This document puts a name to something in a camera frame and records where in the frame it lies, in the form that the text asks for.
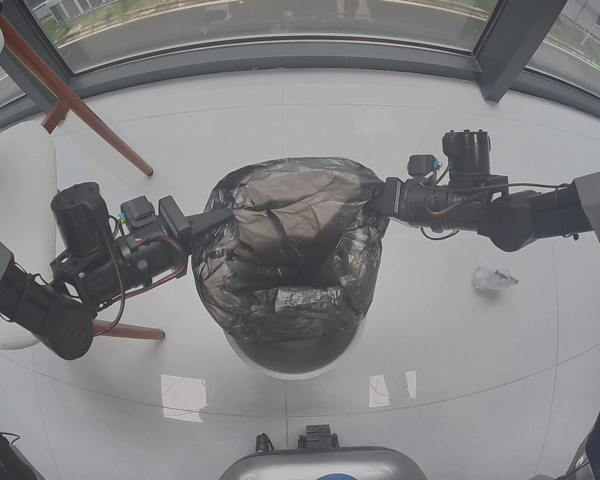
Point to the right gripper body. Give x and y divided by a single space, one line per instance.
425 205

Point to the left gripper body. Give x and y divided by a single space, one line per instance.
150 260

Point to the white paper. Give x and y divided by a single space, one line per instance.
495 278

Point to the black plastic bag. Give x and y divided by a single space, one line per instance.
290 248

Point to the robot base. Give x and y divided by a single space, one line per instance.
325 463

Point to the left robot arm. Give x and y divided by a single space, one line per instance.
80 218

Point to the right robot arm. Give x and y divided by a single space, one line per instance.
520 218

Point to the white trash bin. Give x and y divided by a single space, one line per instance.
295 355

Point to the white wooden-legged chair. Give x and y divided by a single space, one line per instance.
15 193

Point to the window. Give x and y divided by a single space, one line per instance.
510 43

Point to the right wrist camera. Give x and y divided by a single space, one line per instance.
421 165

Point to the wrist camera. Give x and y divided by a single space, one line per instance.
421 165
137 213

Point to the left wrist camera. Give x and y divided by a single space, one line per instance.
137 213

